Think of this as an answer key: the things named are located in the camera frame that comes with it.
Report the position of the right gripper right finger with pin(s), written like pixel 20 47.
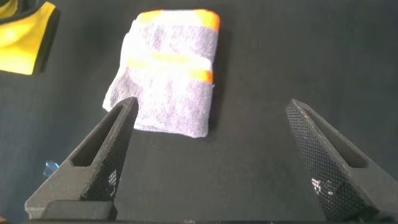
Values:
pixel 335 174

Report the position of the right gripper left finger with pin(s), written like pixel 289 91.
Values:
pixel 96 168

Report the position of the grey towel with orange stripe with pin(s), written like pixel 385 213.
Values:
pixel 168 77

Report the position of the yellow microfibre towel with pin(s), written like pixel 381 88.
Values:
pixel 21 40

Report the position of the black tablecloth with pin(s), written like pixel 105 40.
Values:
pixel 280 62

